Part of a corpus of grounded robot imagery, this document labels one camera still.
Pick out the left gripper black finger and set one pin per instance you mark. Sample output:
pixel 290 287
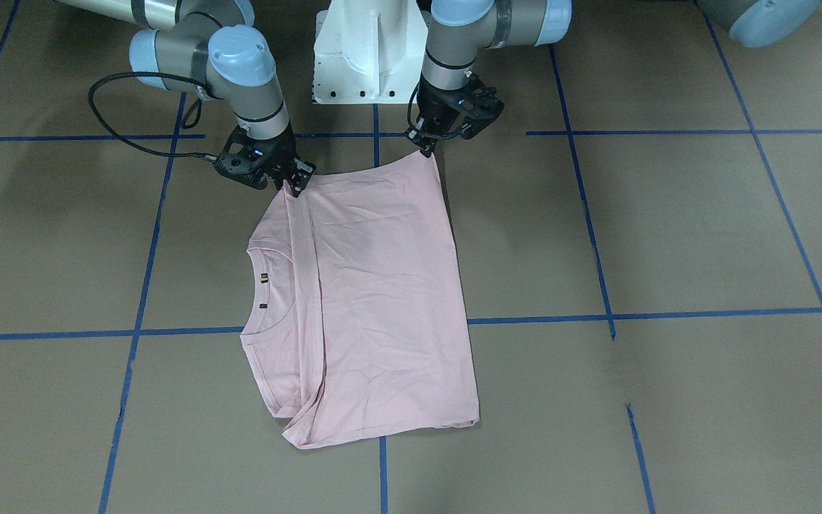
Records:
pixel 427 144

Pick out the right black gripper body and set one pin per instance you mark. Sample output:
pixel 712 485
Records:
pixel 283 152

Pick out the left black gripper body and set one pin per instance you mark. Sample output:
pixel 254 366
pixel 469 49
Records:
pixel 437 112

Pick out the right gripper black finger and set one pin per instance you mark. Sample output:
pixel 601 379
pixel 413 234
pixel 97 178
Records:
pixel 297 175

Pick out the pink Snoopy t-shirt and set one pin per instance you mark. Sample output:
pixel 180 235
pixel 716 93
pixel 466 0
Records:
pixel 358 327

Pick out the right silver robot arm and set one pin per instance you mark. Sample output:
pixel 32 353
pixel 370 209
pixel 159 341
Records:
pixel 213 50

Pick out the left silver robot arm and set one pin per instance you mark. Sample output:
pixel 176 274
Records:
pixel 459 30

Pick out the white camera mast base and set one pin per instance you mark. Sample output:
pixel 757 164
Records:
pixel 368 52

